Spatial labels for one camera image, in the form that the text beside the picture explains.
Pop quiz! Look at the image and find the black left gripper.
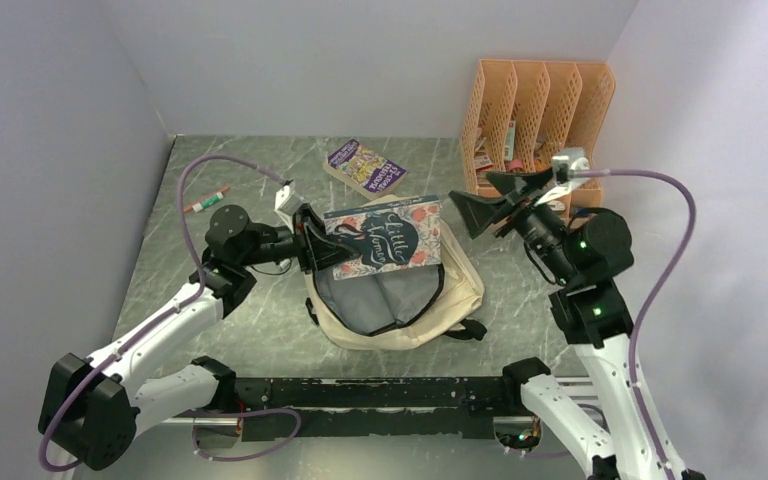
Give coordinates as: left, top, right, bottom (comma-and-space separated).
237, 202, 358, 273

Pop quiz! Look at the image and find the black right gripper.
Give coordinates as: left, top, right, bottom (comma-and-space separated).
449, 166, 578, 283

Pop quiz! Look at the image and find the floral Little Women book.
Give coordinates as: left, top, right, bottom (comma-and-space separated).
323, 195, 442, 281

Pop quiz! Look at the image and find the beige canvas backpack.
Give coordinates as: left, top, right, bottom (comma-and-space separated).
305, 195, 487, 351

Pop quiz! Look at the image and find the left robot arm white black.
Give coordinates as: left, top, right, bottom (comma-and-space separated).
38, 204, 360, 473

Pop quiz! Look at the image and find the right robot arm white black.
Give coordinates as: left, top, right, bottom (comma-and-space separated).
450, 169, 699, 479

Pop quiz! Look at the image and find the green white packet in organizer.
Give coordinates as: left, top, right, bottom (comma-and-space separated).
503, 119, 516, 162

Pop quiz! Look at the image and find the purple illustrated paperback book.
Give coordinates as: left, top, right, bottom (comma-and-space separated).
323, 139, 407, 200

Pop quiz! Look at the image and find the orange plastic file organizer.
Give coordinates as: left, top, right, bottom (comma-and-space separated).
460, 59, 616, 197

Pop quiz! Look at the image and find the orange green white marker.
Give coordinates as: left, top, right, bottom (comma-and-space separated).
183, 186, 230, 213

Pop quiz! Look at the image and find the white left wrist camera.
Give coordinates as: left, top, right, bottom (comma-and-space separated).
273, 182, 304, 228

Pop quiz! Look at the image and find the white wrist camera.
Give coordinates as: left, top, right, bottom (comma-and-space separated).
273, 182, 304, 228
551, 147, 591, 189

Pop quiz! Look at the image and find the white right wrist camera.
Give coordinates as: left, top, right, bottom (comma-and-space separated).
551, 147, 591, 189

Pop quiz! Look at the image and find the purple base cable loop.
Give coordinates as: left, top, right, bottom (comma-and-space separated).
191, 407, 302, 464

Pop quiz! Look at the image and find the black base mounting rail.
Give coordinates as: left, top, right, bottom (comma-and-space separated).
235, 376, 532, 442

